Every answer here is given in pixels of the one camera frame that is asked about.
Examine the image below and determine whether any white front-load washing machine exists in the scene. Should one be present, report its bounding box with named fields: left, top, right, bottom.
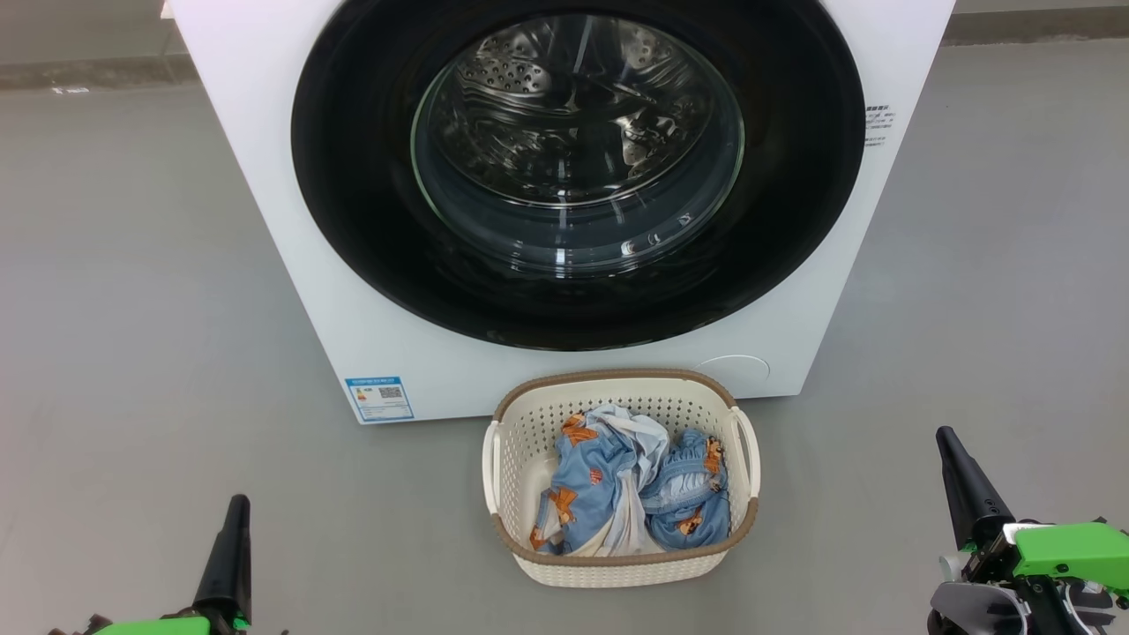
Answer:
left=168, top=0, right=958, bottom=426

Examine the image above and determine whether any round white filter cover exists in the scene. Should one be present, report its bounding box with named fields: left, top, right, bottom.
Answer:
left=692, top=355, right=771, bottom=389

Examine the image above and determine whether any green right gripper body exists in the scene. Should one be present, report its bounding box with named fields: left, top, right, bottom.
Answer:
left=940, top=520, right=1129, bottom=588

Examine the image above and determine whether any cream perforated laundry basket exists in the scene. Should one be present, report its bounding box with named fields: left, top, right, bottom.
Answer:
left=482, top=369, right=761, bottom=589

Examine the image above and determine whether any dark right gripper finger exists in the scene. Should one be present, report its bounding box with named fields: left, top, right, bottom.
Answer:
left=935, top=426, right=1016, bottom=549

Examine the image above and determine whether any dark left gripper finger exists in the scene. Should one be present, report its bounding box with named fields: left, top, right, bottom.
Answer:
left=194, top=494, right=253, bottom=629

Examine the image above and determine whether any blue printed garment white lining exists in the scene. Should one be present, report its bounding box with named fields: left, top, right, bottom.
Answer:
left=529, top=404, right=671, bottom=558

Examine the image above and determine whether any stainless steel washer drum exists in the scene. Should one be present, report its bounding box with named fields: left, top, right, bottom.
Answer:
left=423, top=13, right=742, bottom=208

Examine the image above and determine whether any blue energy label sticker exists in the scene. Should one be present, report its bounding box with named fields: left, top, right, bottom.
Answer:
left=344, top=377, right=415, bottom=424

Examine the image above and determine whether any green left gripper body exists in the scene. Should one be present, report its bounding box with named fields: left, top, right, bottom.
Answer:
left=88, top=613, right=257, bottom=635

